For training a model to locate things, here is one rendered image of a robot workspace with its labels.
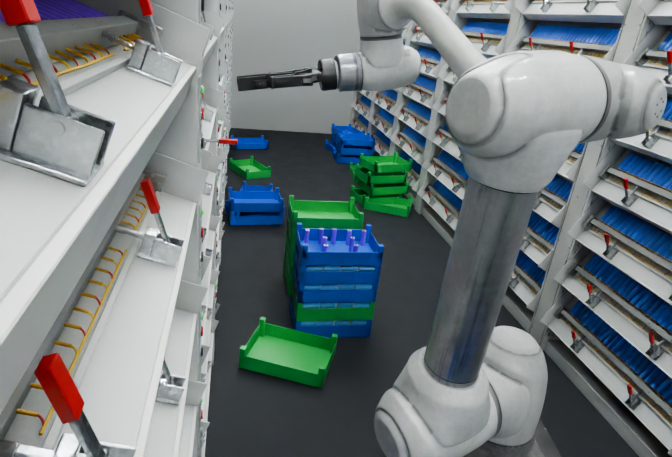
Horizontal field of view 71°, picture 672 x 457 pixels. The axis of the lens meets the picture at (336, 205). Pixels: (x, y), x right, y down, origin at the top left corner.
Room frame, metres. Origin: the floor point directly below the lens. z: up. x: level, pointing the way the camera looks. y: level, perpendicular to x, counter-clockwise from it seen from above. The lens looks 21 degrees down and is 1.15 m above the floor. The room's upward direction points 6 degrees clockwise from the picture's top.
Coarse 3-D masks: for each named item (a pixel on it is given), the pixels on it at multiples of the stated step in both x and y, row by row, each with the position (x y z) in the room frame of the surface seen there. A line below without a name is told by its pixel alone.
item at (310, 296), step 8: (296, 272) 1.67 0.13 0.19; (296, 280) 1.57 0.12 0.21; (296, 288) 1.56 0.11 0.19; (376, 288) 1.56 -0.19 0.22; (296, 296) 1.54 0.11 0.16; (304, 296) 1.50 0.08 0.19; (312, 296) 1.51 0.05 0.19; (320, 296) 1.51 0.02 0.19; (328, 296) 1.52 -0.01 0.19; (336, 296) 1.53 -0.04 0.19; (344, 296) 1.53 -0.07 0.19; (352, 296) 1.54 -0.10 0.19; (360, 296) 1.55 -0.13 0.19; (368, 296) 1.55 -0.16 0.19
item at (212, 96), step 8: (208, 88) 1.30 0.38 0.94; (208, 96) 1.30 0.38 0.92; (216, 96) 1.30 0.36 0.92; (208, 104) 1.30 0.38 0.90; (216, 104) 1.30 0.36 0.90; (208, 128) 1.05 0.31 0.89; (208, 136) 0.99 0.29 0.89; (208, 144) 0.93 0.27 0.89; (208, 152) 0.72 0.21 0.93; (208, 160) 0.72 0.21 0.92
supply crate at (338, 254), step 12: (300, 228) 1.67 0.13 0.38; (312, 228) 1.70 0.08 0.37; (300, 240) 1.67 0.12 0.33; (312, 240) 1.70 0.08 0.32; (336, 240) 1.72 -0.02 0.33; (360, 240) 1.75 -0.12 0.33; (372, 240) 1.69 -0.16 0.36; (300, 252) 1.54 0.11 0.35; (312, 252) 1.50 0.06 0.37; (324, 252) 1.51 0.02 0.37; (336, 252) 1.52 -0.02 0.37; (348, 252) 1.53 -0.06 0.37; (360, 252) 1.54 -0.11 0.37; (372, 252) 1.55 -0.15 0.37; (312, 264) 1.50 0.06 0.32; (324, 264) 1.51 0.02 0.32; (336, 264) 1.52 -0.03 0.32; (348, 264) 1.53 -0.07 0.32; (360, 264) 1.54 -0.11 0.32; (372, 264) 1.55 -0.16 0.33
